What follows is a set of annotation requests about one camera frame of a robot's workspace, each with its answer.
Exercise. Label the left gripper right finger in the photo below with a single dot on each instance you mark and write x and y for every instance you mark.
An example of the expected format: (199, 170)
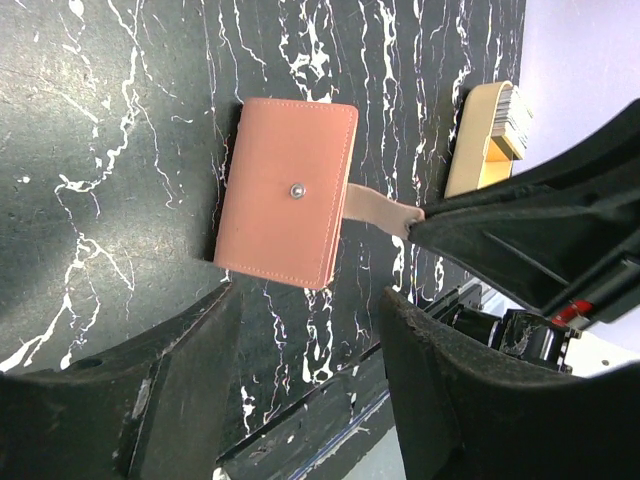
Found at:
(465, 411)

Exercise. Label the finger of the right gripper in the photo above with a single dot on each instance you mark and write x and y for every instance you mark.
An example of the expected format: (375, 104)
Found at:
(564, 231)

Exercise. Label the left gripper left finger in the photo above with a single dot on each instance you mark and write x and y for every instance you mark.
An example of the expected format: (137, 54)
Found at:
(152, 407)

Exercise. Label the stack of credit cards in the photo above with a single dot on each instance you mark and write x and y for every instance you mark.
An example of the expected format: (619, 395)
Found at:
(512, 123)

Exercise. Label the pink leather card holder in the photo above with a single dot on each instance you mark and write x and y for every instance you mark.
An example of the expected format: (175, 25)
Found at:
(288, 192)

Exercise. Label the beige oval card tray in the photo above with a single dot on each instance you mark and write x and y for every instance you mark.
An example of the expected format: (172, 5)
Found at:
(477, 161)

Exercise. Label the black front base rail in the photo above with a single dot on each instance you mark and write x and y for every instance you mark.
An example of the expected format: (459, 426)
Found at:
(309, 396)

